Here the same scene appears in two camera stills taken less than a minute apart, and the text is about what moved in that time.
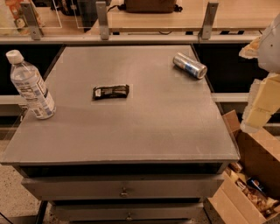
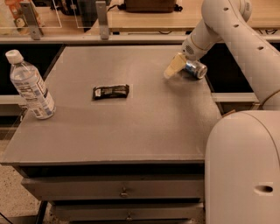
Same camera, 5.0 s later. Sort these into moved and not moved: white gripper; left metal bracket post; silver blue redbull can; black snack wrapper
Moved: white gripper
Not moved: silver blue redbull can; black snack wrapper; left metal bracket post
